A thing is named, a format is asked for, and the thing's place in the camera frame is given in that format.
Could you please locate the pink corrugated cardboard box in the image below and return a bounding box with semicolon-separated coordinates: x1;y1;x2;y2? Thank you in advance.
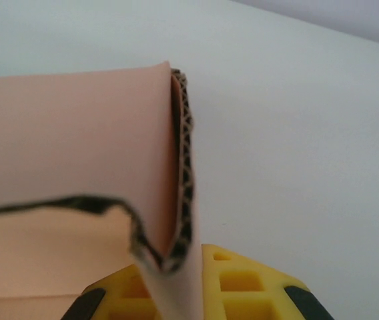
0;60;204;320

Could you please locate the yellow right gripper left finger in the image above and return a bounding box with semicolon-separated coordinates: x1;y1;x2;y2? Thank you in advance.
61;263;159;320

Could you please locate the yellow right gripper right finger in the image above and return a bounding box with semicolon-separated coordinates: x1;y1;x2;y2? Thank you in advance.
201;243;336;320

